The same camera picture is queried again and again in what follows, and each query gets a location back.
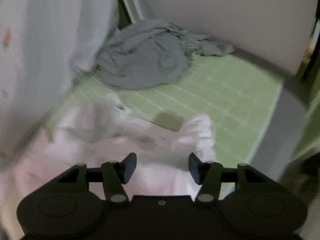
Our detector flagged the carrot print curtain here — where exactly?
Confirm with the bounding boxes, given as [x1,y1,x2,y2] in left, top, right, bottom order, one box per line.
[0,0,120,165]

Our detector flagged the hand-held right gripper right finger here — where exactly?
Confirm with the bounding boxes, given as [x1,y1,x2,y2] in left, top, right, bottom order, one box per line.
[189,152,262,202]

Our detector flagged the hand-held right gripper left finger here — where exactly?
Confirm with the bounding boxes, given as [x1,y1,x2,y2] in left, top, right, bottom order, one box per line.
[57,152,137,203]

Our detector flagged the grey garment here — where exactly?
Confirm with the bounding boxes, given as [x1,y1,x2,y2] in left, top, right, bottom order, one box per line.
[96,19,198,90]

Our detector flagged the small grey cloth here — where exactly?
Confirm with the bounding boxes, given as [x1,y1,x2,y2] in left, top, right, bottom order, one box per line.
[185,30,235,57]

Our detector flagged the white shirt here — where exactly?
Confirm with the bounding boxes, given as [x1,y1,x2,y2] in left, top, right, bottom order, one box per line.
[0,92,217,238]

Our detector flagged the green checked mat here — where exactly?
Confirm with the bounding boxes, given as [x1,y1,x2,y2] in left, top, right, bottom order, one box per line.
[47,54,283,200]

